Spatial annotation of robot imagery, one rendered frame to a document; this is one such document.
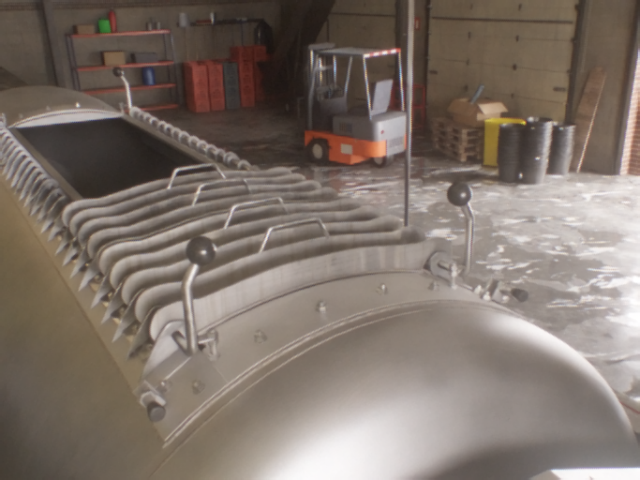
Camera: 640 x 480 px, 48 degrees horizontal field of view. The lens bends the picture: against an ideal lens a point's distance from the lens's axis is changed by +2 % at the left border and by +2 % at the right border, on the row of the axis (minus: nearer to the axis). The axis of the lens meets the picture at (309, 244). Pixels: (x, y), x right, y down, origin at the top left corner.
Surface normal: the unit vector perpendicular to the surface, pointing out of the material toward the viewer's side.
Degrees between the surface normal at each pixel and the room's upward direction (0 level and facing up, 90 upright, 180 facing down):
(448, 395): 65
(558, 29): 90
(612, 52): 90
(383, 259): 90
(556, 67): 90
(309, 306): 7
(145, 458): 37
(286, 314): 11
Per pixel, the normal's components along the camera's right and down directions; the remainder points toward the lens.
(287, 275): 0.49, 0.29
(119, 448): -0.59, -0.59
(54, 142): 0.41, 0.52
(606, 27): -0.87, 0.20
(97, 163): 0.25, 0.43
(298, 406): -0.02, -0.60
